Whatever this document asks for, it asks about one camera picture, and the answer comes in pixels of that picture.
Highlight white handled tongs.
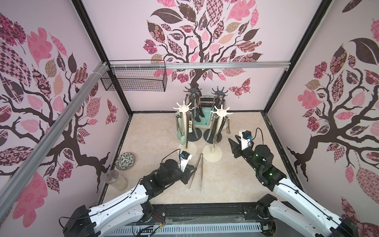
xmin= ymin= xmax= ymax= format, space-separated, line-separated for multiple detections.
xmin=189 ymin=114 xmax=195 ymax=133

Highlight aluminium frame rail left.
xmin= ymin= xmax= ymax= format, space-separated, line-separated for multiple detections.
xmin=1 ymin=62 xmax=108 ymax=220

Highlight white cable duct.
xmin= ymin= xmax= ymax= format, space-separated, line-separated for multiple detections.
xmin=107 ymin=223 xmax=263 ymax=237

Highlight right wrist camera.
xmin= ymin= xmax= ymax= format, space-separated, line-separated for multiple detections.
xmin=239 ymin=130 xmax=254 ymax=151

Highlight short steel tongs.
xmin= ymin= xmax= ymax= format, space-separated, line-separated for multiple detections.
xmin=218 ymin=116 xmax=231 ymax=141

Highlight aluminium frame rail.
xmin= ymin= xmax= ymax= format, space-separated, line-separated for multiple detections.
xmin=110 ymin=61 xmax=291 ymax=70
xmin=1 ymin=62 xmax=108 ymax=220

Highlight clear glass lid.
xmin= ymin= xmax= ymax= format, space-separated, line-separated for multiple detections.
xmin=105 ymin=170 xmax=128 ymax=192

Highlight grey utensil rack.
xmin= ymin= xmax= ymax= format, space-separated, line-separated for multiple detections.
xmin=211 ymin=87 xmax=228 ymax=138

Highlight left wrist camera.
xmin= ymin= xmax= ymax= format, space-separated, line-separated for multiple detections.
xmin=179 ymin=151 xmax=192 ymax=172

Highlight long steel tongs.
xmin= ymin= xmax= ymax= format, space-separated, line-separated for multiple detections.
xmin=203 ymin=116 xmax=218 ymax=144

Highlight black wire basket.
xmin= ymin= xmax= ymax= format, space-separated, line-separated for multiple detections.
xmin=101 ymin=59 xmax=168 ymax=92

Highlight black silicone tip tongs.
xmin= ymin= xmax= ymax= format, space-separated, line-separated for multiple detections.
xmin=194 ymin=92 xmax=205 ymax=123

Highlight slim steel tongs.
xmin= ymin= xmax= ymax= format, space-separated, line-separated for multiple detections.
xmin=189 ymin=153 xmax=204 ymax=193

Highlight mint green toaster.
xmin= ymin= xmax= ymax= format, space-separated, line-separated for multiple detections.
xmin=194 ymin=96 xmax=226 ymax=128

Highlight grey utensil rack stand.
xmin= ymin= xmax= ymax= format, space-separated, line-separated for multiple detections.
xmin=184 ymin=87 xmax=202 ymax=142

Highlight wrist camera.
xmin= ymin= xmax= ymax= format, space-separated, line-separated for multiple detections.
xmin=239 ymin=130 xmax=254 ymax=151
xmin=179 ymin=151 xmax=192 ymax=172

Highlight green silicone tip tongs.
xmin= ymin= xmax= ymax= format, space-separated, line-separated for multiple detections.
xmin=176 ymin=115 xmax=185 ymax=145

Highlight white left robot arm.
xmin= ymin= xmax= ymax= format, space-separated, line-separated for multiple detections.
xmin=62 ymin=159 xmax=197 ymax=237

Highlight cream utensil rack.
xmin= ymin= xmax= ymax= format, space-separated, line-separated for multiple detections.
xmin=174 ymin=100 xmax=197 ymax=156
xmin=202 ymin=104 xmax=233 ymax=163

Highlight aluminium frame rail back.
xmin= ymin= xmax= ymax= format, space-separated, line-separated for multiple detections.
xmin=110 ymin=61 xmax=291 ymax=70

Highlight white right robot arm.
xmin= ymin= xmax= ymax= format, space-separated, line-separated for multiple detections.
xmin=229 ymin=130 xmax=359 ymax=237

